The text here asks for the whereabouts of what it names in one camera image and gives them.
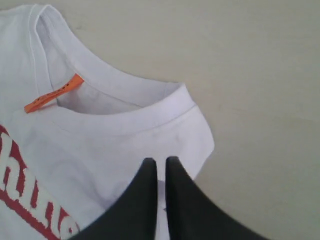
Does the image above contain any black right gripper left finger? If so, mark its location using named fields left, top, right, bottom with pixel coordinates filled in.
left=71, top=158, right=157, bottom=240

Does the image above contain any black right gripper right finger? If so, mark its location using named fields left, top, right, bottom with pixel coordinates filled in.
left=165, top=156, right=266, bottom=240

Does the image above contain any white t-shirt red logo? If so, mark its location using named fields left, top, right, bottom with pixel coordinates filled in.
left=0, top=4, right=215, bottom=240

